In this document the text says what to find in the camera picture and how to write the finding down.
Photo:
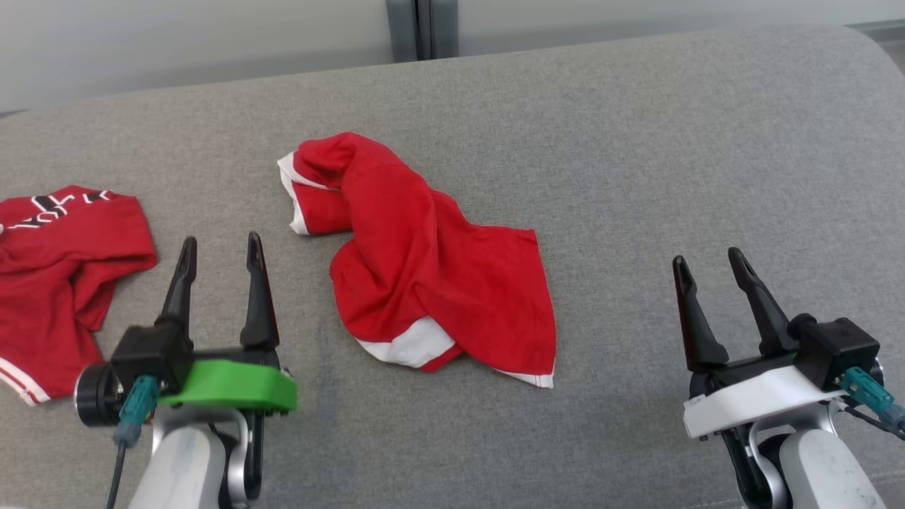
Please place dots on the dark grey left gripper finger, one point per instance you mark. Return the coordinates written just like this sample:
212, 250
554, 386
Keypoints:
259, 311
182, 290

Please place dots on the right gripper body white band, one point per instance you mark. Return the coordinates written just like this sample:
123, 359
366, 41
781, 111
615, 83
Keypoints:
756, 396

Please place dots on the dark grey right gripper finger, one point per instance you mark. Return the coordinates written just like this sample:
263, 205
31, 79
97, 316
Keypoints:
767, 318
696, 325

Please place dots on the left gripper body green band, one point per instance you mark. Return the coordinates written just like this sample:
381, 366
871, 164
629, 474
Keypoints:
233, 385

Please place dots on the red basketball jersey black print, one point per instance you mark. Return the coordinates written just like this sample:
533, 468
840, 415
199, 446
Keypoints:
49, 283

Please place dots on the red shorts white trim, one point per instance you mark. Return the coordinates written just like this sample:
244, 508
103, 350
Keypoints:
424, 261

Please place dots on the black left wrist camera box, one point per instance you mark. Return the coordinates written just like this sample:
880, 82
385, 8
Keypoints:
145, 353

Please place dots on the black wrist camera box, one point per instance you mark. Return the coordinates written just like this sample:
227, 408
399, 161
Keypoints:
838, 346
145, 353

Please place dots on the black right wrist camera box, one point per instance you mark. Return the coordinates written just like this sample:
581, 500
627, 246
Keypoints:
838, 346

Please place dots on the dark grey wall baseboard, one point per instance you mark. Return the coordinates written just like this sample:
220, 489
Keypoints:
884, 30

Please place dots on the grey partition post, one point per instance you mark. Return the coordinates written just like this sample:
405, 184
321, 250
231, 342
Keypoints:
421, 28

